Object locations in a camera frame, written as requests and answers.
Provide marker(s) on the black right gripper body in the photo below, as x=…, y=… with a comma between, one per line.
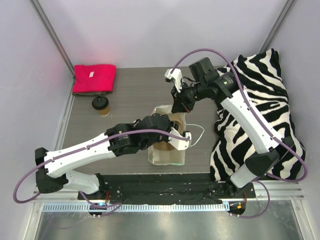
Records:
x=181, y=99

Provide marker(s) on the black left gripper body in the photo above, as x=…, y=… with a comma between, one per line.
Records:
x=173, y=125

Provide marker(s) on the tan cloth lump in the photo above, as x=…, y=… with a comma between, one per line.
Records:
x=165, y=146

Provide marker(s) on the printed paper gift bag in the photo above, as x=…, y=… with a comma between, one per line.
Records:
x=174, y=157

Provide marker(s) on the brown paper coffee cup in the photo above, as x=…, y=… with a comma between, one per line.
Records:
x=104, y=111

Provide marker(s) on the black plastic cup lid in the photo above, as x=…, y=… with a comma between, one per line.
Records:
x=100, y=103

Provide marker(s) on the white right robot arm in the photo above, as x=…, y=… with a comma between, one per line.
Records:
x=224, y=90

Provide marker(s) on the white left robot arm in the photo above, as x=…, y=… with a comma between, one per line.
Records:
x=57, y=168

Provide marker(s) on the zebra striped blanket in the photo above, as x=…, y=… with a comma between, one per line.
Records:
x=261, y=75

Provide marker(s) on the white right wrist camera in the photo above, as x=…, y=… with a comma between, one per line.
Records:
x=175, y=76

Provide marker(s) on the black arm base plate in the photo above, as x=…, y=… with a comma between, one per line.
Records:
x=167, y=189

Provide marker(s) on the aluminium frame rail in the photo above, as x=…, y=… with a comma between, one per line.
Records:
x=70, y=201

